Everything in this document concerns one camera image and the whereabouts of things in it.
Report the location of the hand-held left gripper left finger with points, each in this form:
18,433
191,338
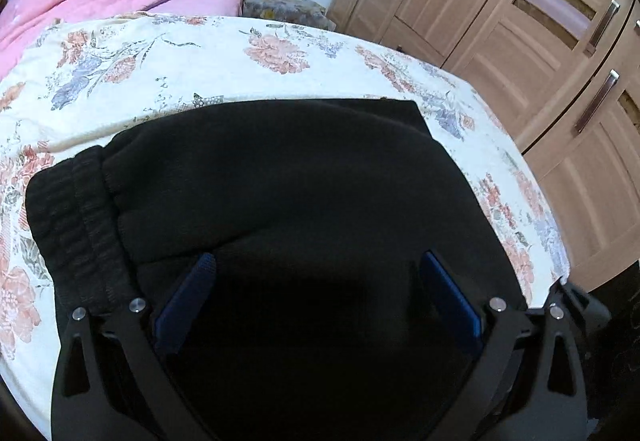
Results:
185,301

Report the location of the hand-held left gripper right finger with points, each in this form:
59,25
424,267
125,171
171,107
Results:
450,301

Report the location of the black pants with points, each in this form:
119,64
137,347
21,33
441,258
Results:
280,191

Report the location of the floral bed sheet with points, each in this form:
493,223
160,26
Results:
200,66

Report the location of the cloth-covered nightstand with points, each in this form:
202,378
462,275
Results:
285,8

